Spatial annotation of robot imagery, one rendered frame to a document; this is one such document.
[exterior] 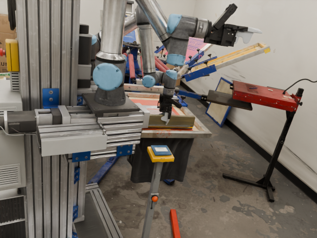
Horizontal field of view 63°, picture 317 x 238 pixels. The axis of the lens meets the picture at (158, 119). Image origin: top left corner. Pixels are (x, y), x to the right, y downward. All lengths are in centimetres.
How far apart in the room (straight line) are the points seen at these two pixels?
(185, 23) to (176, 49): 10
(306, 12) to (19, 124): 336
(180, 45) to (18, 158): 93
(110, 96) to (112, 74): 20
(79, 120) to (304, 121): 284
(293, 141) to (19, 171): 306
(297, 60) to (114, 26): 295
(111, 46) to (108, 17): 11
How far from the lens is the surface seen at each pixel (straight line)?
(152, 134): 164
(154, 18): 117
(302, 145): 356
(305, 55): 364
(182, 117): 180
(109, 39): 105
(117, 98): 123
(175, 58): 107
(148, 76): 153
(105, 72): 105
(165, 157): 147
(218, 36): 111
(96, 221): 211
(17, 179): 150
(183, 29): 106
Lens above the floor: 170
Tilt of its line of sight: 23 degrees down
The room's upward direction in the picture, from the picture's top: 10 degrees clockwise
